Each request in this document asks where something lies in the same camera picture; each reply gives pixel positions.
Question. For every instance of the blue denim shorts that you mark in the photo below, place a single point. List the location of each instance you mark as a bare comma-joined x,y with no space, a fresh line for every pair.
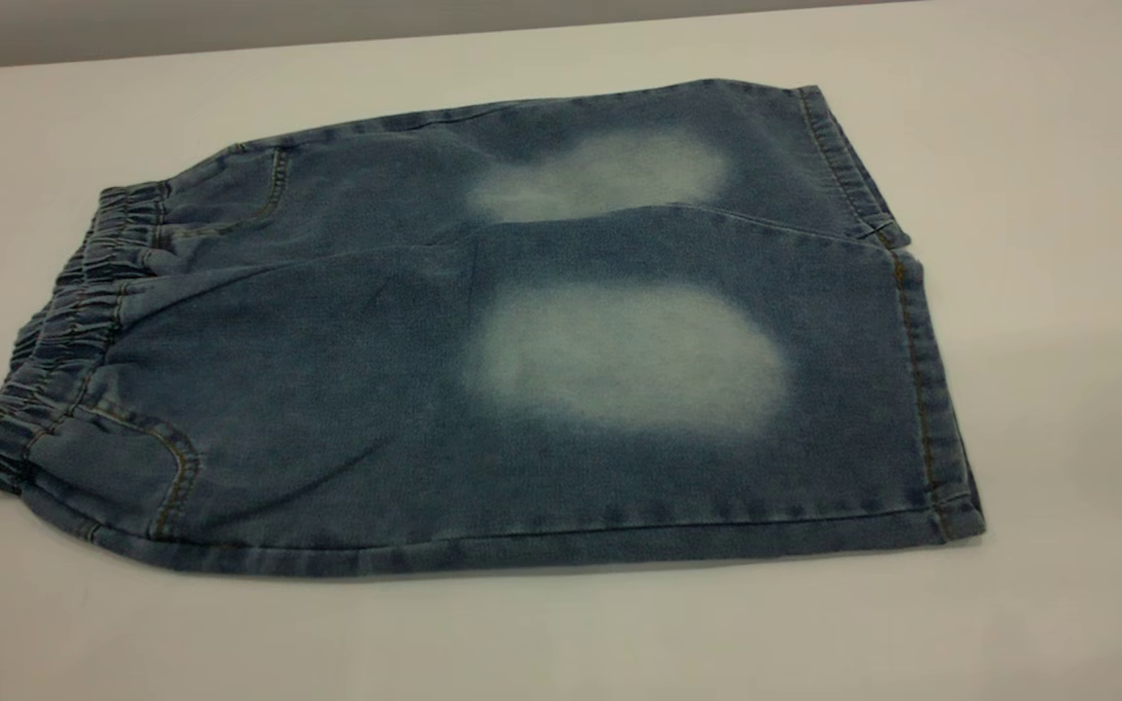
327,389

